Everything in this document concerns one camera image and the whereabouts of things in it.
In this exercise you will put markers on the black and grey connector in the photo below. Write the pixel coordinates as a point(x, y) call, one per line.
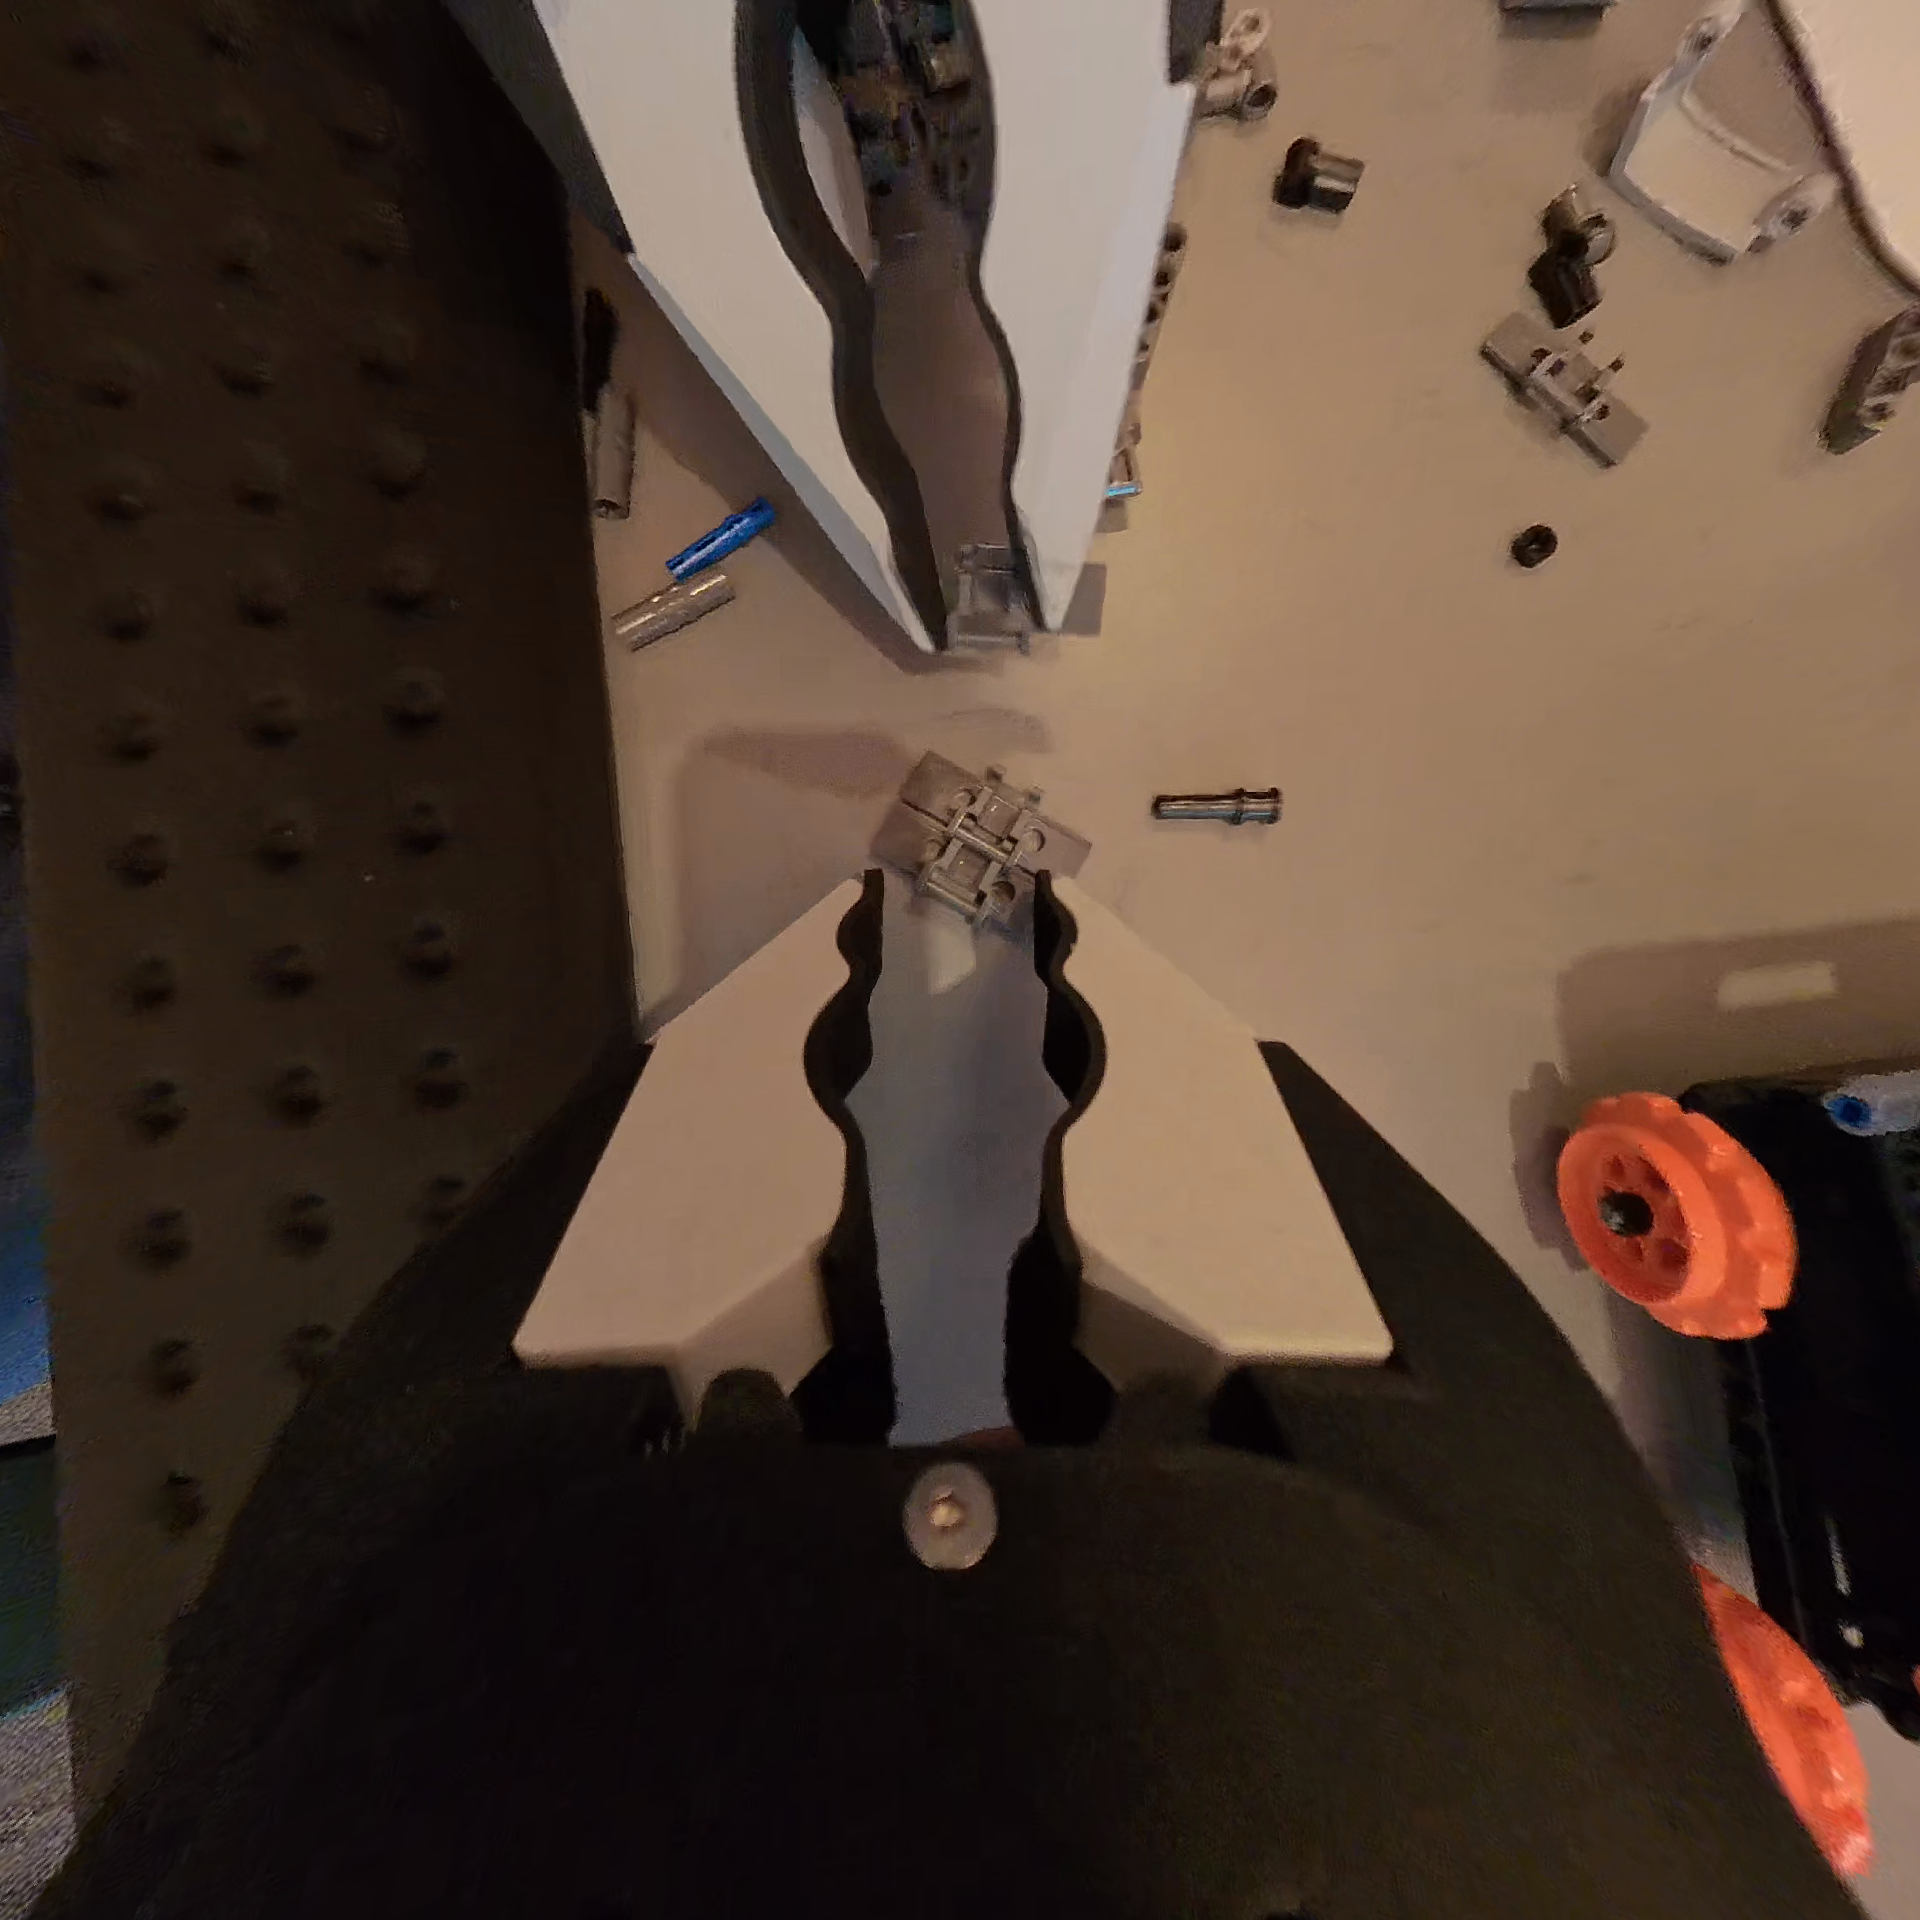
point(1569, 255)

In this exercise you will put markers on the pile of grey clip plates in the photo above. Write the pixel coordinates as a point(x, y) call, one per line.
point(1244, 91)

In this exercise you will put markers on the grey tube connector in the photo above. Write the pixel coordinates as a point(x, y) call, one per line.
point(673, 612)

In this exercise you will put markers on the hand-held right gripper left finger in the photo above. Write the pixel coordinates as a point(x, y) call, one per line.
point(690, 1200)

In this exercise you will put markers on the grey tube with black axle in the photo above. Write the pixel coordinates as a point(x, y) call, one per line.
point(608, 434)

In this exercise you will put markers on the black dimpled foam pad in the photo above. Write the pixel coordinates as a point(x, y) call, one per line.
point(300, 751)

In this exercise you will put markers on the grey clip plate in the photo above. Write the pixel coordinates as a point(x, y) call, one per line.
point(990, 601)

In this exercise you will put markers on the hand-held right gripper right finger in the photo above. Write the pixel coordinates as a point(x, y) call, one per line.
point(1215, 1200)

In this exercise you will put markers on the blue plastic pin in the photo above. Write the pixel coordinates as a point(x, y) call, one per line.
point(721, 540)

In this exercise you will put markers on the grey clip plate assembly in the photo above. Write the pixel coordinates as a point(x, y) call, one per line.
point(982, 840)

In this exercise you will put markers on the black round connector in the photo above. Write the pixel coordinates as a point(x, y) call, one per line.
point(1316, 177)

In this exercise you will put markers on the grey plate with clips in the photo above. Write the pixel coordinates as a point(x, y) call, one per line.
point(1560, 387)

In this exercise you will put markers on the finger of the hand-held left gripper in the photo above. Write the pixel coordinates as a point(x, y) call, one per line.
point(1095, 225)
point(705, 180)

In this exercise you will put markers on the small black pin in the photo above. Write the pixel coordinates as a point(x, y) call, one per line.
point(1215, 806)

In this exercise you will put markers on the grey perforated beam assembly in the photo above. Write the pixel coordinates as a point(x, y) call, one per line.
point(1155, 322)

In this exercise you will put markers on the pale curved panel with pins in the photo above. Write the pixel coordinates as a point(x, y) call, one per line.
point(1711, 150)

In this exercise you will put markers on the grey angled holed beam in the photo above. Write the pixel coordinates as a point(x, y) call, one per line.
point(1868, 391)

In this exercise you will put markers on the white rounded tray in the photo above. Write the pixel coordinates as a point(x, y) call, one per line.
point(1861, 120)

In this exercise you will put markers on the black toy car orange wheels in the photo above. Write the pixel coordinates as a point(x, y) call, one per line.
point(1672, 1213)

